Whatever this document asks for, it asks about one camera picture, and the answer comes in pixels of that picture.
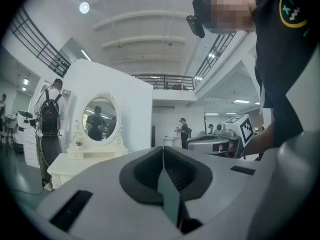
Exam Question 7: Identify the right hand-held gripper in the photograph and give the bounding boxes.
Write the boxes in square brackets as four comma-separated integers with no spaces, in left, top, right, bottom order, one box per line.
[186,113,255,160]

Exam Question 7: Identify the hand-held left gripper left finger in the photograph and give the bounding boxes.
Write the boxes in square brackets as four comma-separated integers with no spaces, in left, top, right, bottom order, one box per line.
[37,146,181,240]

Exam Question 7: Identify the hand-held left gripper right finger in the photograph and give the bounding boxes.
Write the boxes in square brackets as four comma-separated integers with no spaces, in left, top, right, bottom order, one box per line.
[163,146,273,235]

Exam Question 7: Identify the person's right forearm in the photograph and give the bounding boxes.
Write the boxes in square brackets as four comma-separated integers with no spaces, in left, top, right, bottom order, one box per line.
[243,121,276,160]

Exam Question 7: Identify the white dressing table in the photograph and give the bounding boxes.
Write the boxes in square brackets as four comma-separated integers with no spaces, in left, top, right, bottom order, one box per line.
[46,91,130,190]

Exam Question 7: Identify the white oval framed mirror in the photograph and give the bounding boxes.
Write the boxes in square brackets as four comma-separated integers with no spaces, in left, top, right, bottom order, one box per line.
[72,91,125,149]

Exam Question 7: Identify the black balcony railing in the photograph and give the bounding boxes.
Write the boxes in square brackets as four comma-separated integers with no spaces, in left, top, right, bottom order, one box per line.
[8,5,72,79]
[134,74,197,92]
[194,32,237,85]

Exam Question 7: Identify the white drawer cabinet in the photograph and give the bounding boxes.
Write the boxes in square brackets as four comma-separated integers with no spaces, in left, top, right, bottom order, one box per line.
[22,130,41,169]

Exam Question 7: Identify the white partition panel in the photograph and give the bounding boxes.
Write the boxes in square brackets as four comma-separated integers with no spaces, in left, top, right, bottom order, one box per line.
[61,58,154,155]

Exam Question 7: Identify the white and black appliance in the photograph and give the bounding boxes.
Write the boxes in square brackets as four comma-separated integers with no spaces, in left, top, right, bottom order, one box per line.
[15,110,39,133]

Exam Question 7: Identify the person's dark shirt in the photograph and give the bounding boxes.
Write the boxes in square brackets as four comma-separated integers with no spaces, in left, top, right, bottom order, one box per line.
[251,0,320,149]

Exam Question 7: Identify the person's head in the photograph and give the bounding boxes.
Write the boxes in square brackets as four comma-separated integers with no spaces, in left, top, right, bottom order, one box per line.
[192,0,258,36]

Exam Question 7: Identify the round ceiling lamp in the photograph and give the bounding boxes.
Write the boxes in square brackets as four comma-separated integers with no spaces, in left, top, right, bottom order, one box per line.
[78,1,91,15]

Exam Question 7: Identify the black head-worn camera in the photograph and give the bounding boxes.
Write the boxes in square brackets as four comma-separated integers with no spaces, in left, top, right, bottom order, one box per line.
[185,0,213,39]

